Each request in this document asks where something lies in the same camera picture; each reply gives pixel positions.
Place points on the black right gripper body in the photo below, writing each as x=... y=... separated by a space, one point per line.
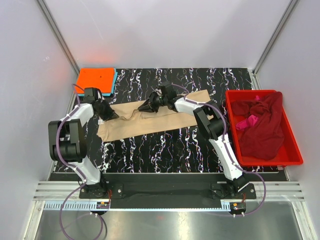
x=153 y=102

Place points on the left aluminium corner post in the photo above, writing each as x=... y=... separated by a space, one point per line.
x=45 y=10

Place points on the right aluminium corner post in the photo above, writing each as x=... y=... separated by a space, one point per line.
x=275 y=34

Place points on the aluminium frame rail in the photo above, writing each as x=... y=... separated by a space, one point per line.
x=66 y=195

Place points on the dark red t-shirt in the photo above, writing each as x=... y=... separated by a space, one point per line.
x=263 y=136

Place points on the red plastic bin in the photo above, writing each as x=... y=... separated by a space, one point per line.
x=288 y=154

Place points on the black marble-pattern mat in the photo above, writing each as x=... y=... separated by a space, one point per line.
x=182 y=150

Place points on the left controller board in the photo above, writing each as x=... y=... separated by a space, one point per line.
x=103 y=205

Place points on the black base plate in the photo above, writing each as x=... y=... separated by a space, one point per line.
x=212 y=185

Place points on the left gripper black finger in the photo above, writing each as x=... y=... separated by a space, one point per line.
x=106 y=105
x=106 y=114

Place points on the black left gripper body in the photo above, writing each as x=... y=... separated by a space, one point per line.
x=105 y=112

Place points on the right controller board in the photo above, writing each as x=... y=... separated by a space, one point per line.
x=239 y=206

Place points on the beige t-shirt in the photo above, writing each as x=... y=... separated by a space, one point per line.
x=132 y=123

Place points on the pink garment in bin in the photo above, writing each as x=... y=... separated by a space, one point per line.
x=250 y=121

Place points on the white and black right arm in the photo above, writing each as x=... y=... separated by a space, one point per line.
x=212 y=126

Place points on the folded orange t-shirt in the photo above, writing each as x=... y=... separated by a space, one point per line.
x=94 y=80

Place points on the aluminium corner post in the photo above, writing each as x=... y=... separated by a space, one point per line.
x=45 y=10
x=275 y=34

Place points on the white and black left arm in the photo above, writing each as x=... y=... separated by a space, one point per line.
x=67 y=142

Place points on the folded teal t-shirt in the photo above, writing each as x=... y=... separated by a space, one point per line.
x=112 y=85

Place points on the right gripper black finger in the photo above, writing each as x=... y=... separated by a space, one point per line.
x=148 y=109
x=151 y=101

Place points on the controller board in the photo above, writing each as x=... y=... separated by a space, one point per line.
x=103 y=205
x=239 y=206

